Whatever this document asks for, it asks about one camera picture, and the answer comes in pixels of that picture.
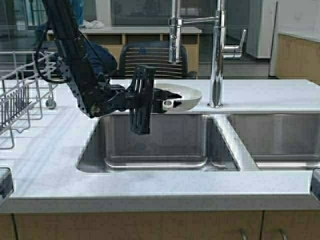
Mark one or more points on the steel sink basin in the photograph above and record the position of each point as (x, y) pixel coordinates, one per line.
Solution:
(280, 141)
(176, 142)

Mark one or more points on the white wire dish rack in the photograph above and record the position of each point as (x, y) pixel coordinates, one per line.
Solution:
(24, 94)

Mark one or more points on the sink cabinet handle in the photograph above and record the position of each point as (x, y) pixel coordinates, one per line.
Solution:
(283, 234)
(243, 234)

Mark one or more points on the white cloth on table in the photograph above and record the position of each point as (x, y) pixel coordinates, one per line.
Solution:
(95, 24)

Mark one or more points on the right sink cabinet handle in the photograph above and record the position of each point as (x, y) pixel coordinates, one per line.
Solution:
(283, 234)

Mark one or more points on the left steel sink basin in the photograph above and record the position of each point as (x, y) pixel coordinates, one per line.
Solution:
(176, 142)

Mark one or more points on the black office chair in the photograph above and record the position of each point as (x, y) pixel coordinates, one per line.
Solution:
(154, 54)

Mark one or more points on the white frying pan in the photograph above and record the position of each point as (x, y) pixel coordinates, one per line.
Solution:
(190, 96)

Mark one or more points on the sink cabinet front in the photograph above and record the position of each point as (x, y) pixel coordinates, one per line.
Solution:
(210, 225)

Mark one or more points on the blue jacket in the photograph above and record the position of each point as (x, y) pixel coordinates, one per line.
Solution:
(103, 63)

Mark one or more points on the chrome kitchen faucet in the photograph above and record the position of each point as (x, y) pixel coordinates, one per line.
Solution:
(220, 50)

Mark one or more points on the wooden side counter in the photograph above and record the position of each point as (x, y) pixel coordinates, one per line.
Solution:
(297, 58)

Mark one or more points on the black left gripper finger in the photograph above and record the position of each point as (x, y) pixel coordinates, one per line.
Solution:
(164, 94)
(163, 106)

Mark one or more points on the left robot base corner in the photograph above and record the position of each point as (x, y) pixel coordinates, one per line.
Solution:
(6, 184)

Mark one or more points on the left sink cabinet handle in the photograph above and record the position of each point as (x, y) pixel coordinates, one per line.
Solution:
(243, 234)

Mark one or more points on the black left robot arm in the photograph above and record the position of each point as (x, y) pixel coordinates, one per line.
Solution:
(96, 96)

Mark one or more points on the wooden background table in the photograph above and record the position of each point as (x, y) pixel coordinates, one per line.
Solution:
(115, 37)

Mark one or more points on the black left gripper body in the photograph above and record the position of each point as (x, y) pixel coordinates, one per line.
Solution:
(138, 99)

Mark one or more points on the person in blue clothes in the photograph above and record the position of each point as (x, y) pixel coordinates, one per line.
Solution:
(42, 32)

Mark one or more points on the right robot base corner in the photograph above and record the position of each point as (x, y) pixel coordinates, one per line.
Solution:
(315, 183)

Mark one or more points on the right steel sink basin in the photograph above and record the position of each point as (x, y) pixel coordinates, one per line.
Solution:
(280, 141)

